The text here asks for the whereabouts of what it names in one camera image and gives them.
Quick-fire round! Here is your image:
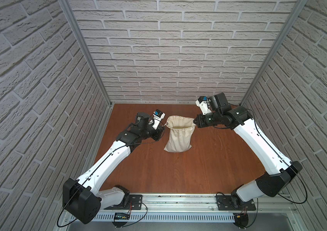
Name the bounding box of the right small electronics board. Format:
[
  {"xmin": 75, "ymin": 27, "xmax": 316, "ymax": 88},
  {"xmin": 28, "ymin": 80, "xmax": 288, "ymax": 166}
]
[{"xmin": 233, "ymin": 213, "xmax": 249, "ymax": 229}]

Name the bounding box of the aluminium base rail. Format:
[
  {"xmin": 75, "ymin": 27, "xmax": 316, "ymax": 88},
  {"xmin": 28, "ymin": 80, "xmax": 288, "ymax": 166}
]
[{"xmin": 48, "ymin": 193, "xmax": 307, "ymax": 231}]

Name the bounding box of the left aluminium corner post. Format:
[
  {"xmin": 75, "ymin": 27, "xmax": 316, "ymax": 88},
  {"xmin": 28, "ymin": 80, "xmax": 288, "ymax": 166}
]
[{"xmin": 59, "ymin": 0, "xmax": 113, "ymax": 107}]

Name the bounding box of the cream cloth drawstring soil bag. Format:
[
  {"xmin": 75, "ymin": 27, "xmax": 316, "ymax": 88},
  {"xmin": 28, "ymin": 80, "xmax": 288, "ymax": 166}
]
[{"xmin": 164, "ymin": 115, "xmax": 196, "ymax": 153}]

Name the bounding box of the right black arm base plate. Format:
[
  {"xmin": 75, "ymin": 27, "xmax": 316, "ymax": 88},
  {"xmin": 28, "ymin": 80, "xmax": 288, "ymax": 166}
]
[{"xmin": 215, "ymin": 193, "xmax": 256, "ymax": 211}]

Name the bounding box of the small electronics board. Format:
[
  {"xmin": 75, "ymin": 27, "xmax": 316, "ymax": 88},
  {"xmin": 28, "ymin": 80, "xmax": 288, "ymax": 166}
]
[
  {"xmin": 233, "ymin": 213, "xmax": 249, "ymax": 229},
  {"xmin": 113, "ymin": 212, "xmax": 131, "ymax": 228}
]

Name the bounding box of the left small electronics board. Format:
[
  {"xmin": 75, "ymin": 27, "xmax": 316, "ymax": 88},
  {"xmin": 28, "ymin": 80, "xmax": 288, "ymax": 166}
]
[{"xmin": 113, "ymin": 212, "xmax": 131, "ymax": 228}]

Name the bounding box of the white perforated vent strip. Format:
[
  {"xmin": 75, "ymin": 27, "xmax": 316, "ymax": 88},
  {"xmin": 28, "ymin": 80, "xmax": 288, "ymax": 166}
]
[{"xmin": 69, "ymin": 212, "xmax": 236, "ymax": 223}]

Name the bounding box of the aluminium corner post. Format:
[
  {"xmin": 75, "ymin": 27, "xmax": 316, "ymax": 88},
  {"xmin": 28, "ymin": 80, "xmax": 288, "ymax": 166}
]
[
  {"xmin": 239, "ymin": 0, "xmax": 307, "ymax": 105},
  {"xmin": 59, "ymin": 0, "xmax": 113, "ymax": 107}
]

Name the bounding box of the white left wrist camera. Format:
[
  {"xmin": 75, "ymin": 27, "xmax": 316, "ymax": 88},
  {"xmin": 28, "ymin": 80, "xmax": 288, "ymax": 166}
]
[{"xmin": 153, "ymin": 109, "xmax": 165, "ymax": 130}]

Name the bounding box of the right aluminium corner post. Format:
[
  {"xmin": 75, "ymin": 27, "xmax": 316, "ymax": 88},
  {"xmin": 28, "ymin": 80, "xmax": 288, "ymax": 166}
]
[{"xmin": 239, "ymin": 0, "xmax": 307, "ymax": 105}]

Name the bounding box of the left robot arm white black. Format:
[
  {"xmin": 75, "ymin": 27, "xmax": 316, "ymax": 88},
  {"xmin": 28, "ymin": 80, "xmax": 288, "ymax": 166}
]
[{"xmin": 62, "ymin": 109, "xmax": 165, "ymax": 224}]

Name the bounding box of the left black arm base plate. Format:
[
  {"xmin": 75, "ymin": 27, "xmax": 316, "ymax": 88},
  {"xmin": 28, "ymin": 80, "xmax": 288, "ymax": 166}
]
[{"xmin": 105, "ymin": 194, "xmax": 143, "ymax": 210}]

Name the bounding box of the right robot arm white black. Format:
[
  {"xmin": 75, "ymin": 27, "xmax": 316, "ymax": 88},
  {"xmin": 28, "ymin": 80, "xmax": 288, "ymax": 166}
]
[{"xmin": 193, "ymin": 93, "xmax": 303, "ymax": 208}]

